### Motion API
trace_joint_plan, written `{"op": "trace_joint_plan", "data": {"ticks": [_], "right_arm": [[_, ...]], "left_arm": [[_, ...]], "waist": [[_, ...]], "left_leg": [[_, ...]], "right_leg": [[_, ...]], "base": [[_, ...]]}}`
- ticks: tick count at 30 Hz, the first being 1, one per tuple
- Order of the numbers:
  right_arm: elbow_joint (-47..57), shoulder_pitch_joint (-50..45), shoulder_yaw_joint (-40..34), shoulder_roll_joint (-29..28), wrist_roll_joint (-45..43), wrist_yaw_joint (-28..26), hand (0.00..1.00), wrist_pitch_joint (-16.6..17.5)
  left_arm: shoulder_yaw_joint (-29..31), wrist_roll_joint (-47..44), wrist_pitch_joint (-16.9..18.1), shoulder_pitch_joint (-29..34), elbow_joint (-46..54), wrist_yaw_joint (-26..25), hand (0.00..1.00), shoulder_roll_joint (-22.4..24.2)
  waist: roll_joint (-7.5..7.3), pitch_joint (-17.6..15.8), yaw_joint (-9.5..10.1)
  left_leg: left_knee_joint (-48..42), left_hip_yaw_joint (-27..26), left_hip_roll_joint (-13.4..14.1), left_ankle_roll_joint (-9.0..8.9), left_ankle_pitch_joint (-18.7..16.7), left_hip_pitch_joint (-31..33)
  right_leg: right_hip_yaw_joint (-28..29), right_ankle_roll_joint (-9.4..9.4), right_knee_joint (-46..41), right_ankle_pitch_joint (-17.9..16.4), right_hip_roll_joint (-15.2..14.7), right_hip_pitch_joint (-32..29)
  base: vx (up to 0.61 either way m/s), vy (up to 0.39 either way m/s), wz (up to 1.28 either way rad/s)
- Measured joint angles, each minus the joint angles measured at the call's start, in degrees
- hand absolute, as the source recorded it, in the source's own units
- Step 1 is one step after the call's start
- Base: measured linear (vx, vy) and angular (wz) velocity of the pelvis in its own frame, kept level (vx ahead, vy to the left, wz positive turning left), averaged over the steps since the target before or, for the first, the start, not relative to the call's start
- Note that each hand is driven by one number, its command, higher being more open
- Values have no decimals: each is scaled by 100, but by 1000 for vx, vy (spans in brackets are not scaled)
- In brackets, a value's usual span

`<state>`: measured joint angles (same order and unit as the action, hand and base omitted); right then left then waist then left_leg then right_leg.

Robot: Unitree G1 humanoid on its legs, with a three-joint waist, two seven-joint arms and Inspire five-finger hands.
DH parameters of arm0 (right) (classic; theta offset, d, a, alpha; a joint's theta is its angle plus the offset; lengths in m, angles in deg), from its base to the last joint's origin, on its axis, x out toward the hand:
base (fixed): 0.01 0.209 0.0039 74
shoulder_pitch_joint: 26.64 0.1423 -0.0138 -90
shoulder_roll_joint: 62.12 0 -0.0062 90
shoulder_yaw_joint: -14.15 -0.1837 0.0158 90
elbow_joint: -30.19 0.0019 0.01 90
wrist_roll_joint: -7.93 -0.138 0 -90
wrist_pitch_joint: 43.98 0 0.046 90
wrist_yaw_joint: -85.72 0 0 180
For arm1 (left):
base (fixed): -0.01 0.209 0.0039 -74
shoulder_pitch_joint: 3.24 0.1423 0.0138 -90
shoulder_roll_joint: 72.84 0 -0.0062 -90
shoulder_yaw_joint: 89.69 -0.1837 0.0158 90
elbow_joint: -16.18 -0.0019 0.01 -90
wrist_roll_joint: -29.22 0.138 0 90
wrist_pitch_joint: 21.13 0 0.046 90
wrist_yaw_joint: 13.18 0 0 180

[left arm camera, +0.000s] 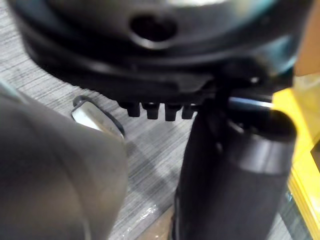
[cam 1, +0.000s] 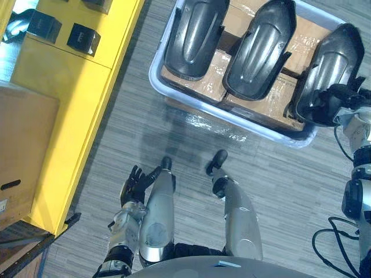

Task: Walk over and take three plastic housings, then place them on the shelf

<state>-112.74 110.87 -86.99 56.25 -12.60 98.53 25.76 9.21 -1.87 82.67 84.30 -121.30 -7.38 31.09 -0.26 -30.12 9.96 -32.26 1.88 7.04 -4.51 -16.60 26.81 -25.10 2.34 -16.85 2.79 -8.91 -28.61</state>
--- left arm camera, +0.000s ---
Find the dark robot foot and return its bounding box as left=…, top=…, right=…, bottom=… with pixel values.
left=71, top=95, right=125, bottom=138

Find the silver robot leg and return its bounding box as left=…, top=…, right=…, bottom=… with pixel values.
left=0, top=84, right=130, bottom=240

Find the brown cardboard box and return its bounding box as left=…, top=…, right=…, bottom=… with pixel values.
left=294, top=0, right=320, bottom=77

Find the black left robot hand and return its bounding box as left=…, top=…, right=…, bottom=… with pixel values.
left=14, top=0, right=301, bottom=240

